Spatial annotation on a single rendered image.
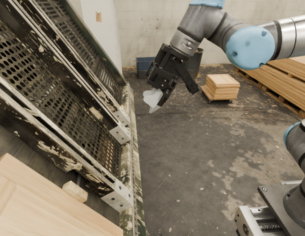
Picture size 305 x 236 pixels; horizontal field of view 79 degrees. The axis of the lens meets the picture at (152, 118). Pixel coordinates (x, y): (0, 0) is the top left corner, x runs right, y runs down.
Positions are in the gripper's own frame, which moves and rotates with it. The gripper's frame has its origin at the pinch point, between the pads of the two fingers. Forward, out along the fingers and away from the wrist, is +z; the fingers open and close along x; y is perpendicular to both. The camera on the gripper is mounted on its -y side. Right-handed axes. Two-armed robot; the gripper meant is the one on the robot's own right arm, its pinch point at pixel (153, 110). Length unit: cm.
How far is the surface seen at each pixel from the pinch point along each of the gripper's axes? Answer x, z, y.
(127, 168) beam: -13.8, 42.1, -8.7
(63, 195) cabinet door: 17.9, 27.7, 16.7
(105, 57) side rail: -126, 28, 23
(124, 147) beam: -31, 44, -7
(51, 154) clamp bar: 9.0, 22.4, 24.3
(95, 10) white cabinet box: -347, 21, 76
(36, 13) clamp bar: -51, 1, 57
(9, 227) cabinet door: 30.7, 22.4, 24.6
